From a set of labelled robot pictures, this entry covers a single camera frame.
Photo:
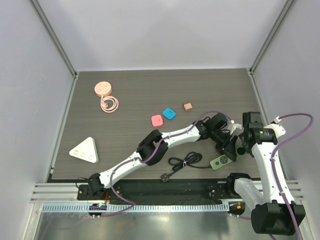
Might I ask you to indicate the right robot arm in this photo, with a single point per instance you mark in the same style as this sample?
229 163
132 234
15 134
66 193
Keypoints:
273 210

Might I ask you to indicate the white triangular power socket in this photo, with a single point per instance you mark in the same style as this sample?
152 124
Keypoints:
86 151

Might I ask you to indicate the green power strip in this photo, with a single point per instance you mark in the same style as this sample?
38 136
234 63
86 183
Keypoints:
224 160

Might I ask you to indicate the white slotted cable duct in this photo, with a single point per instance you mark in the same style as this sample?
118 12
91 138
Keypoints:
111 208

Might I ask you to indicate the pink red plug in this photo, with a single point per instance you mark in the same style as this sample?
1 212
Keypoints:
157 121

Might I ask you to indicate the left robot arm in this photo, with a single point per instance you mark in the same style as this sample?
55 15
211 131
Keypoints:
154 146

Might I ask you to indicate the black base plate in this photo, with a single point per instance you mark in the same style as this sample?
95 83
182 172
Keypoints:
145 189

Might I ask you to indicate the blue plug adapter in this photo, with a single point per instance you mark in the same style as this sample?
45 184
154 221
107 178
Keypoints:
169 114

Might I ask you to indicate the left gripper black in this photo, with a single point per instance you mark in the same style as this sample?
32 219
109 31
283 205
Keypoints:
228 149

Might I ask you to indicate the pink round power socket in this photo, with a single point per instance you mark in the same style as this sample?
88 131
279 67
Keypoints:
103 89

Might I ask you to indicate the aluminium frame rail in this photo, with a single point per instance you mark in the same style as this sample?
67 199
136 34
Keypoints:
64 192

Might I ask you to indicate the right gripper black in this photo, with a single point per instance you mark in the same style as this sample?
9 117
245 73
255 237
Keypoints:
240 151

